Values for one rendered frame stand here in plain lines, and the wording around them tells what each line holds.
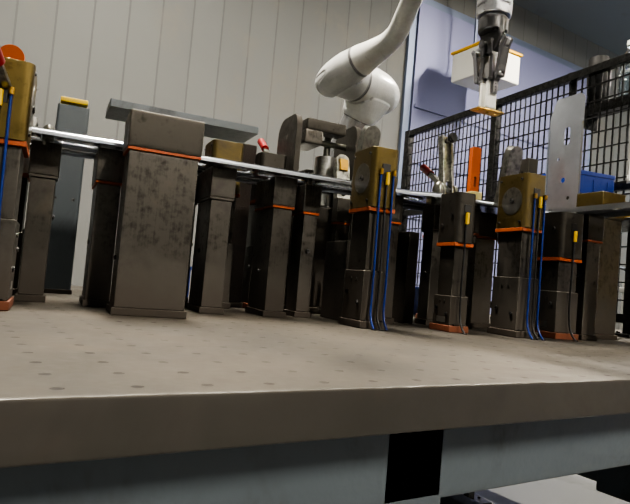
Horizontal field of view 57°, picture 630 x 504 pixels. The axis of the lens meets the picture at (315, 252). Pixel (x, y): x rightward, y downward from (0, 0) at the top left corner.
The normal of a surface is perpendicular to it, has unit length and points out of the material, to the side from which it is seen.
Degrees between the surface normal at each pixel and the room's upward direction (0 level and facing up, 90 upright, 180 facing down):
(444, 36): 90
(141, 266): 90
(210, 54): 90
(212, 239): 90
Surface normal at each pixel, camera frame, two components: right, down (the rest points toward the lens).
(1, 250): 0.41, -0.01
